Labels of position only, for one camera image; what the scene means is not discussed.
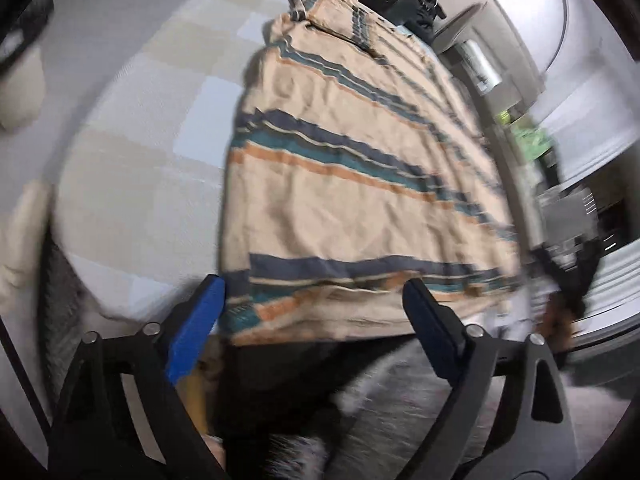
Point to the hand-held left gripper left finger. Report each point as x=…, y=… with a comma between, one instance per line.
x=197, y=325

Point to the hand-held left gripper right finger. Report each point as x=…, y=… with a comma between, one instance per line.
x=430, y=320

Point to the striped beige t-shirt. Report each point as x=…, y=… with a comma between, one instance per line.
x=350, y=185

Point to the person's fluffy grey garment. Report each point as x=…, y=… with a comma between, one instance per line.
x=400, y=425

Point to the green packets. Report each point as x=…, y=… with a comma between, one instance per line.
x=532, y=140

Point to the cream cushion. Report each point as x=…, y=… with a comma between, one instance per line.
x=20, y=95
x=25, y=245

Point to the white checked table cloth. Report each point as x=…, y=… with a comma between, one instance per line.
x=150, y=135

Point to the silver metal cylinder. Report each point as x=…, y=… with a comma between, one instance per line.
x=480, y=65

